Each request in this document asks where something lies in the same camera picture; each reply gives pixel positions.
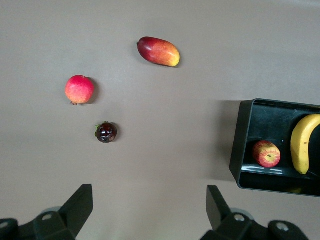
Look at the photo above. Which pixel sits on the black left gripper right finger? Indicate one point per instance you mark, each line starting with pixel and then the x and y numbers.
pixel 217 210

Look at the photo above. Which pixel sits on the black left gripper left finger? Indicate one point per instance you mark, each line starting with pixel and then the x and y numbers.
pixel 75 207

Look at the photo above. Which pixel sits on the red yellow apple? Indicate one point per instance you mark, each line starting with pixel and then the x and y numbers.
pixel 266 153

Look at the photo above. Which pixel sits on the black plastic box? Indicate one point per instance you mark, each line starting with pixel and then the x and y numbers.
pixel 270 120

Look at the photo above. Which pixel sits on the yellow banana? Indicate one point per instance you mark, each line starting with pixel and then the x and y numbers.
pixel 300 145

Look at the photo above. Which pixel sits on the dark purple plum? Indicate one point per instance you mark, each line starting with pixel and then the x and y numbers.
pixel 107 133

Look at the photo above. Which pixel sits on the red pomegranate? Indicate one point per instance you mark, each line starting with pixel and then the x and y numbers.
pixel 79 89

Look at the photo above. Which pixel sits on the red yellow mango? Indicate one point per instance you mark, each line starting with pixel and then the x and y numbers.
pixel 158 51

